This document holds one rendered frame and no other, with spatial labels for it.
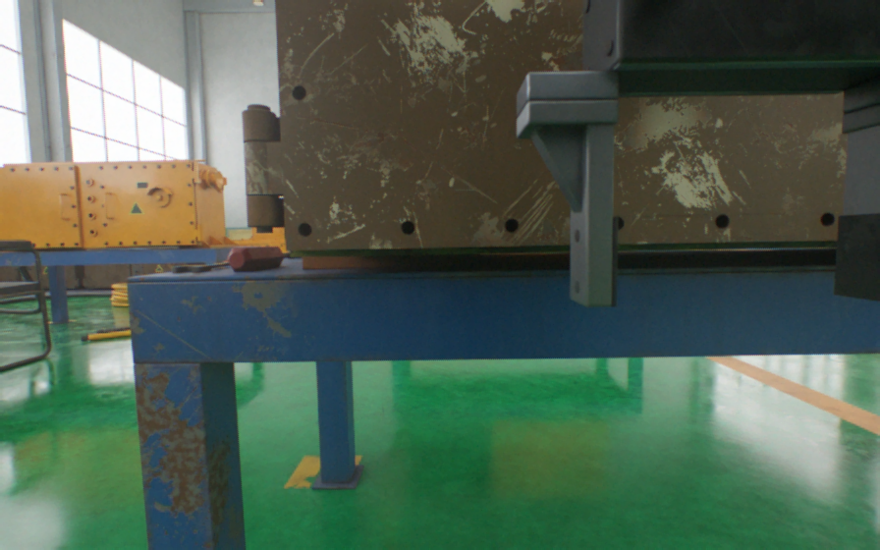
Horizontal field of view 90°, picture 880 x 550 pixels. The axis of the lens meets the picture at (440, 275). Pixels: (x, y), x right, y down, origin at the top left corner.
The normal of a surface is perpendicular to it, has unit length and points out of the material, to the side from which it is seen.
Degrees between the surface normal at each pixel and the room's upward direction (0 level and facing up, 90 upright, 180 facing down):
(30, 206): 90
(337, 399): 90
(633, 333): 90
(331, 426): 90
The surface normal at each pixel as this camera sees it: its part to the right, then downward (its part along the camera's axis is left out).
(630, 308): -0.02, 0.08
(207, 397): 1.00, -0.02
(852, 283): -1.00, 0.02
